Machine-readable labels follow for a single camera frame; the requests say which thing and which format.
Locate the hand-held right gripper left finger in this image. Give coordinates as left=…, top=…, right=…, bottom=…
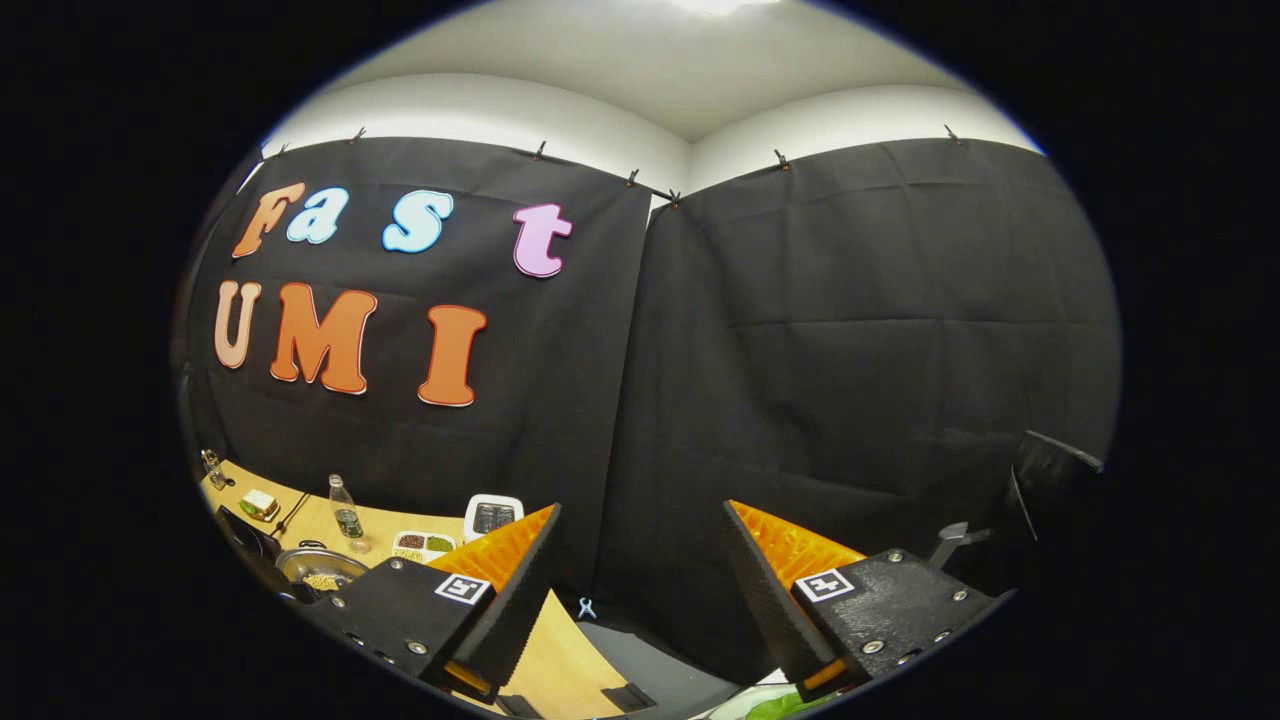
left=300, top=503, right=563, bottom=703

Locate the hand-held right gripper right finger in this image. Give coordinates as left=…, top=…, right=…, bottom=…
left=722, top=499, right=1006, bottom=704

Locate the stainless steel pot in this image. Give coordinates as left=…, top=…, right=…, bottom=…
left=275, top=545, right=372, bottom=603

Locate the black induction cooktop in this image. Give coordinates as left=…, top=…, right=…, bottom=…
left=217, top=505, right=286, bottom=593

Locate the white toaster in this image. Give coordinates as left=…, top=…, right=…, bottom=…
left=463, top=494, right=525, bottom=544

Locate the green crumpled sheet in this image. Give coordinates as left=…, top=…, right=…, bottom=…
left=700, top=685, right=831, bottom=720

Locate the white divided tray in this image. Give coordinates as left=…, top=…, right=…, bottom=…
left=391, top=530, right=459, bottom=565

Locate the clear plastic water bottle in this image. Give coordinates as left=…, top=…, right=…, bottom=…
left=329, top=474, right=371, bottom=554

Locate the row of black cloth clips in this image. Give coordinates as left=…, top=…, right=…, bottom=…
left=275, top=123, right=966, bottom=209

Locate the black cable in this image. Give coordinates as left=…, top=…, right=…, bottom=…
left=272, top=490, right=312, bottom=541

